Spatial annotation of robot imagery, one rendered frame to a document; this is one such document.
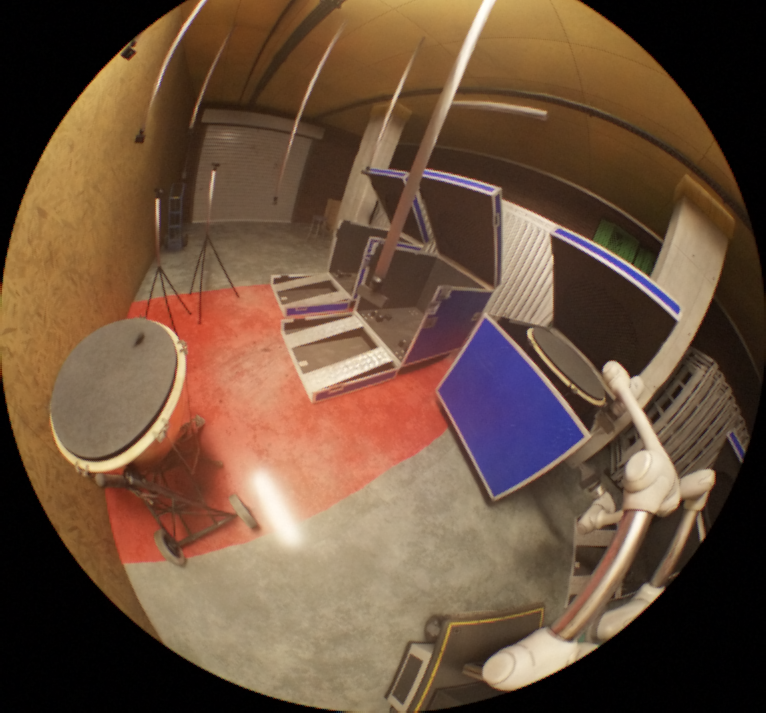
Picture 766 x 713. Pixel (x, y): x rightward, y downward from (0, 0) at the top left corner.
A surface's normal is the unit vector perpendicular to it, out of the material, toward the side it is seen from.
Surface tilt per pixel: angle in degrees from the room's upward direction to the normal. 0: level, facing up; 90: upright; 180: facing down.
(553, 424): 90
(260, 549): 0
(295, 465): 0
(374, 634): 0
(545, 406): 90
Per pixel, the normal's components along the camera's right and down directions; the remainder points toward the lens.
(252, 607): 0.31, -0.79
